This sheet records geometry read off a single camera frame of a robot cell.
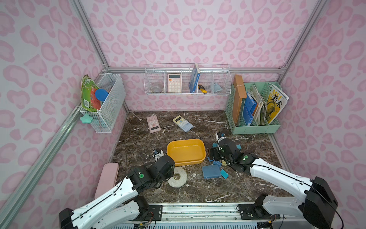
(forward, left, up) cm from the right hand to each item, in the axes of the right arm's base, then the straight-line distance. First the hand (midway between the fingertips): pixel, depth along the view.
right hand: (213, 147), depth 82 cm
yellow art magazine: (+34, -45, +5) cm, 57 cm away
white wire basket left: (+5, +58, +19) cm, 61 cm away
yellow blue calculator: (+28, +20, -12) cm, 37 cm away
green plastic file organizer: (+26, -37, -12) cm, 47 cm away
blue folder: (+30, -26, +3) cm, 40 cm away
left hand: (-12, +23, +1) cm, 26 cm away
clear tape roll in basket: (+36, +36, +14) cm, 53 cm away
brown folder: (+24, -15, +19) cm, 34 cm away
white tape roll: (-16, +20, -12) cm, 28 cm away
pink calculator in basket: (+38, +24, +18) cm, 49 cm away
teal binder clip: (-11, -7, -12) cm, 17 cm away
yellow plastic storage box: (+4, +16, -13) cm, 21 cm away
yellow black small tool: (+35, +6, +15) cm, 38 cm away
